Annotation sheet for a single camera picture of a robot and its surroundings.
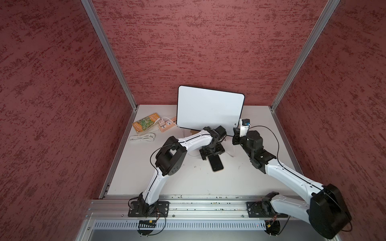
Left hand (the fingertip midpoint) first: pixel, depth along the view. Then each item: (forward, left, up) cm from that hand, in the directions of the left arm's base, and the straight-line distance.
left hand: (214, 157), depth 90 cm
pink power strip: (+26, +32, 0) cm, 41 cm away
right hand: (+9, -10, +16) cm, 21 cm away
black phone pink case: (-3, -1, -1) cm, 3 cm away
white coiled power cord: (+15, +46, -1) cm, 48 cm away
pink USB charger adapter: (+23, +36, +5) cm, 43 cm away
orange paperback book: (+26, +47, 0) cm, 53 cm away
